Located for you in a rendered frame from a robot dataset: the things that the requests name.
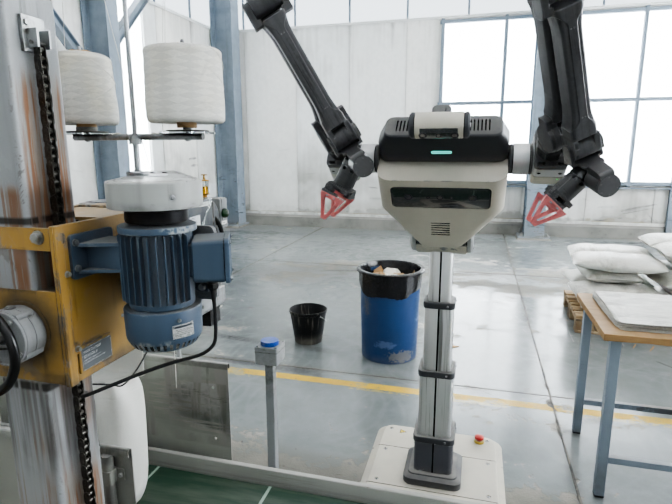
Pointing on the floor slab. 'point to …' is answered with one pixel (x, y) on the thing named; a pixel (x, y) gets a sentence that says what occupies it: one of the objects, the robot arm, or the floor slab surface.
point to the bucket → (308, 322)
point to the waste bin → (390, 310)
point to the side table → (610, 388)
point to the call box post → (271, 416)
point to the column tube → (37, 267)
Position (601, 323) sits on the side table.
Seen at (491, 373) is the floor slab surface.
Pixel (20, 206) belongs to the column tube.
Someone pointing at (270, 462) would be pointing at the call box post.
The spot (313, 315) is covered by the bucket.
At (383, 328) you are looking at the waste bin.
